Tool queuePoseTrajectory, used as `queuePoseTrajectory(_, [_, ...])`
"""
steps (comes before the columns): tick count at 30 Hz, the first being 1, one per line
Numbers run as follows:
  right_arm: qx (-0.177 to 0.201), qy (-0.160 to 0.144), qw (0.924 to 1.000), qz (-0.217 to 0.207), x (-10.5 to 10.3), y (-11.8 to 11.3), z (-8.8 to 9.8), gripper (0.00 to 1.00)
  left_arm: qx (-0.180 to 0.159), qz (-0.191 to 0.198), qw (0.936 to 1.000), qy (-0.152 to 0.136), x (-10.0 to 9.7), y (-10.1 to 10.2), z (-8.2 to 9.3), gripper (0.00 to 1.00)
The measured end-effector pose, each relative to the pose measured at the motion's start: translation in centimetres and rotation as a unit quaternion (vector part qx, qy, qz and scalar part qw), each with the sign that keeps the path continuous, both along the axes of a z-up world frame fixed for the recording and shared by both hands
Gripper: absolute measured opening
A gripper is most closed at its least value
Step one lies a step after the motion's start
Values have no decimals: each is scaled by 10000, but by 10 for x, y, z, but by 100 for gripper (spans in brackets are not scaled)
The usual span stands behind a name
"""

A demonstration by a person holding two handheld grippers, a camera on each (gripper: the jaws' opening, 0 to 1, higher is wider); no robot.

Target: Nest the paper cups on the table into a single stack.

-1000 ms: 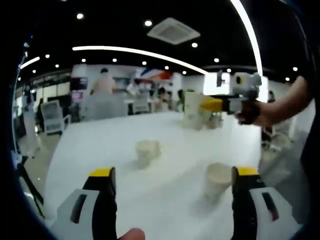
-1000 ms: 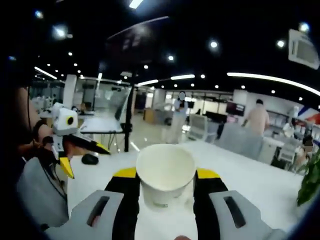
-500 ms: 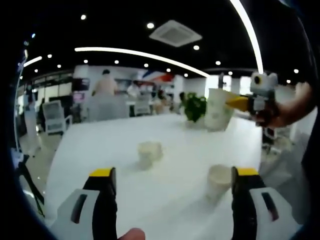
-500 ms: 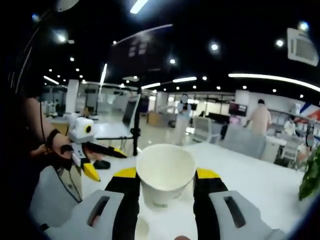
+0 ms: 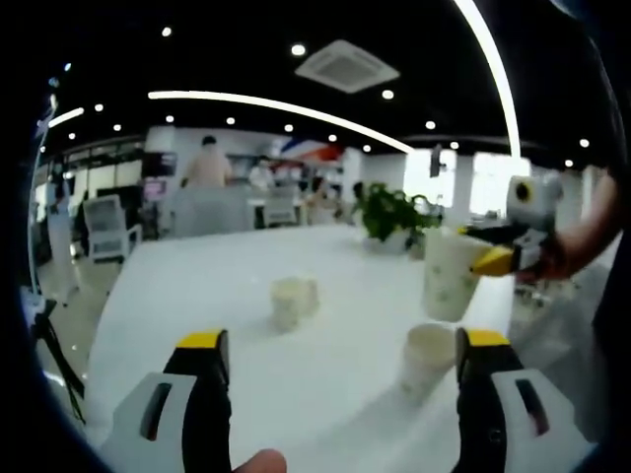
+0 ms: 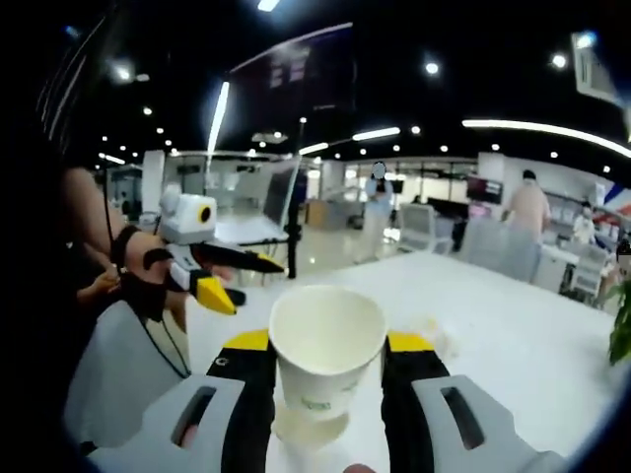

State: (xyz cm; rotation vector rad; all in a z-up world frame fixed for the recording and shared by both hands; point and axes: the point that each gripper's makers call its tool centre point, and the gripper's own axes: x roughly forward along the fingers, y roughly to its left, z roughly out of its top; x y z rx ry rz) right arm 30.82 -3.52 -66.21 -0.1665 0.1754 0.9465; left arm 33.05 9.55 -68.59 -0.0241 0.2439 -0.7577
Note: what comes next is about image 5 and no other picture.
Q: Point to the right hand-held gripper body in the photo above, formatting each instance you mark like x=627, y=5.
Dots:
x=539, y=207

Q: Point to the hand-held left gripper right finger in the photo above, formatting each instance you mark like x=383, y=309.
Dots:
x=515, y=453

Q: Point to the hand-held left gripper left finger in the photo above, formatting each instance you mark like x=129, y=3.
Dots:
x=125, y=448

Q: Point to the person's right hand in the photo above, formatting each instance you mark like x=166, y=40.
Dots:
x=557, y=261

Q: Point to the person's left hand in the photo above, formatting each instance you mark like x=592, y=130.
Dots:
x=261, y=462

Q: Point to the linear ceiling light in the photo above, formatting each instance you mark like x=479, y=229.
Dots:
x=66, y=117
x=515, y=143
x=197, y=95

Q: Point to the small glass vase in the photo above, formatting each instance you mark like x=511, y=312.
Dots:
x=418, y=246

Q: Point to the green potted plant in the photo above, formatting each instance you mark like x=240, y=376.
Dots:
x=389, y=212

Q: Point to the black tripod stand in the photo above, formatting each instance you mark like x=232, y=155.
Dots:
x=44, y=325

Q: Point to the white table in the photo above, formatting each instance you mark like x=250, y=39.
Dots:
x=207, y=276

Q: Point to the white armrest chair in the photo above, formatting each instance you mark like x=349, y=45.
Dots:
x=111, y=226
x=281, y=207

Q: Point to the ceiling air vent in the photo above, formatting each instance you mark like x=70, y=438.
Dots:
x=347, y=66

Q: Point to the grey fabric chair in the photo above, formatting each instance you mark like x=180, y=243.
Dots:
x=212, y=212

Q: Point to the small purple screen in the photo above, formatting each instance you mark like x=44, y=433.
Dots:
x=154, y=190

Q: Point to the tall thin pole stand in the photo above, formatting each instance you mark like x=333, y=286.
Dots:
x=37, y=197

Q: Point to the round ceiling downlights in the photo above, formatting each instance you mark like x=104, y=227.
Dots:
x=298, y=49

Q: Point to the dark wall panel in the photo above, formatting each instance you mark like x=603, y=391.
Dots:
x=435, y=160

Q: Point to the red blue wall banner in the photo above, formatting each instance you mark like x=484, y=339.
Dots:
x=310, y=148

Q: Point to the dark wall screen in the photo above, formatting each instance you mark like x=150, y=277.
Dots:
x=160, y=163

